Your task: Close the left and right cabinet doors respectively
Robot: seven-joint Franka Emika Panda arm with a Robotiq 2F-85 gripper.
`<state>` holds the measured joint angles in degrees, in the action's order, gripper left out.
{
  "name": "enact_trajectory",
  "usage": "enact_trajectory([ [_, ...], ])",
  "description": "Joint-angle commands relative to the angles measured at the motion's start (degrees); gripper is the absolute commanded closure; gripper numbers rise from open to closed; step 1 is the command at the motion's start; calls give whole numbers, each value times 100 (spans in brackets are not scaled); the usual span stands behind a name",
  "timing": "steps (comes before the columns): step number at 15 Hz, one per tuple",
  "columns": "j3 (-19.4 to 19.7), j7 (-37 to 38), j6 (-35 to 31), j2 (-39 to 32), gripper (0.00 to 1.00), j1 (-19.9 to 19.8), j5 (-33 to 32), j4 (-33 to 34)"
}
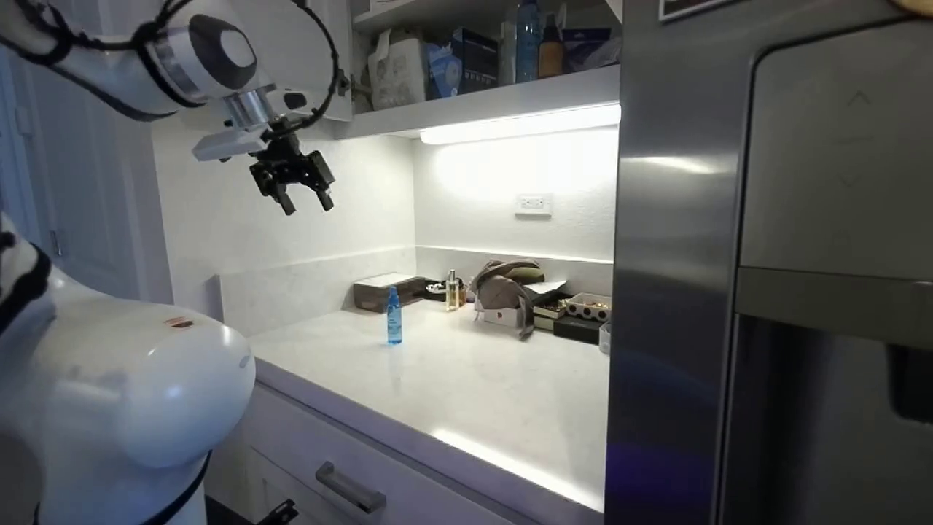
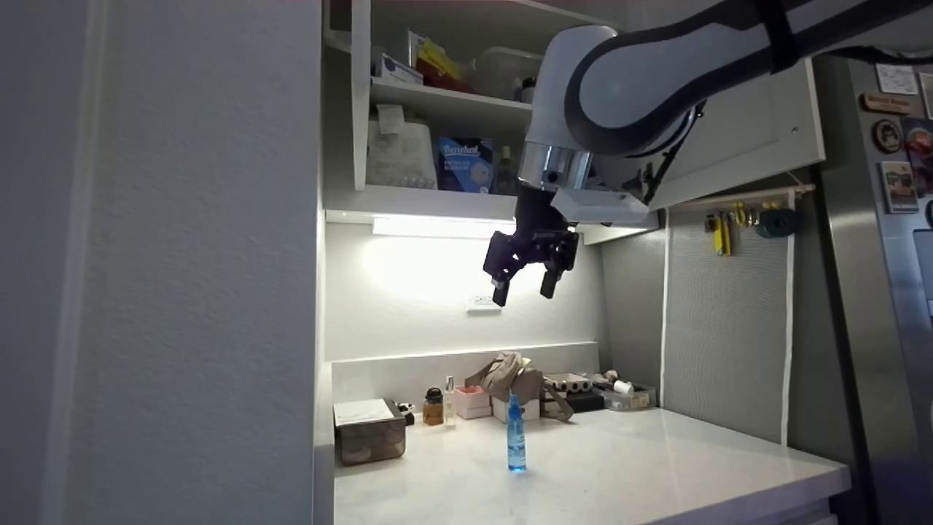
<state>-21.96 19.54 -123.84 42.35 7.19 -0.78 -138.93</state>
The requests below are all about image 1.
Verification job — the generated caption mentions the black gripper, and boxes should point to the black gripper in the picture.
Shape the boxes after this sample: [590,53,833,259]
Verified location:
[247,119,338,219]

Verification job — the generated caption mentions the white cabinet door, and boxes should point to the white cabinet door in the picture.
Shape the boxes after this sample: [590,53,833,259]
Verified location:
[255,0,357,127]

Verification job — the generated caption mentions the white upper cabinet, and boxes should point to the white upper cabinet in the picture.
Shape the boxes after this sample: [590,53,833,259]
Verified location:
[345,0,625,141]

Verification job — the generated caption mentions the grey tall cabinet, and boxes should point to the grey tall cabinet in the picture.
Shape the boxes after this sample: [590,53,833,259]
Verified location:
[0,46,176,302]

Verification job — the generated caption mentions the brown box with white lid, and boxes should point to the brown box with white lid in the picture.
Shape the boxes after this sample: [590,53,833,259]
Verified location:
[349,272,433,316]

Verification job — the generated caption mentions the blue plastic bottle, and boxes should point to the blue plastic bottle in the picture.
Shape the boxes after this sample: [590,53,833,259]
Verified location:
[384,285,406,346]

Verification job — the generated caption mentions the white plastic bag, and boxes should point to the white plastic bag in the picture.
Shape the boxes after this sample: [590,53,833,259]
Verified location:
[368,25,428,110]

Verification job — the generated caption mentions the white drawer front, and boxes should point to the white drawer front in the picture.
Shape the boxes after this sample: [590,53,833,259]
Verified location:
[207,381,513,525]

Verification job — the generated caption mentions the tall clear bottle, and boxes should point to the tall clear bottle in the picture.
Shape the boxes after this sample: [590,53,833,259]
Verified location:
[513,0,542,85]

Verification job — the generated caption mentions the brown glass bottle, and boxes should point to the brown glass bottle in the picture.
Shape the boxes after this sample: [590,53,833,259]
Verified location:
[537,12,567,81]

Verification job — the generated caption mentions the black case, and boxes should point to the black case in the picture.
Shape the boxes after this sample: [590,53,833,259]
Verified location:
[552,316,605,345]

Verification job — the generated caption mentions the box of round cells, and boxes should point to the box of round cells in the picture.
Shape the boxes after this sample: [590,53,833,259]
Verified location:
[556,291,612,330]

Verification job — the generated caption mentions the dark blue box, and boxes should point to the dark blue box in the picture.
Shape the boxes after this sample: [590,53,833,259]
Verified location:
[559,25,615,72]

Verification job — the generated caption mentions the stainless steel refrigerator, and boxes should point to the stainless steel refrigerator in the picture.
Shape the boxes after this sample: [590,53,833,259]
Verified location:
[605,0,933,525]

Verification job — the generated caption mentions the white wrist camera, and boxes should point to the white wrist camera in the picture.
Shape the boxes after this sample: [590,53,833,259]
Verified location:
[189,126,272,164]

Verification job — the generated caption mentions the white wall outlet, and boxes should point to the white wall outlet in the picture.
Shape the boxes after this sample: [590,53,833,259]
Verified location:
[513,189,554,219]

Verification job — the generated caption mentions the grey drawer handle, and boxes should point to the grey drawer handle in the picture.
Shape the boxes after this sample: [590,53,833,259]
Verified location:
[313,461,389,517]

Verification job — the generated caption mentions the black mount clamp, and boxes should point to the black mount clamp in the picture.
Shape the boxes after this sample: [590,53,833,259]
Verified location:
[259,496,300,525]

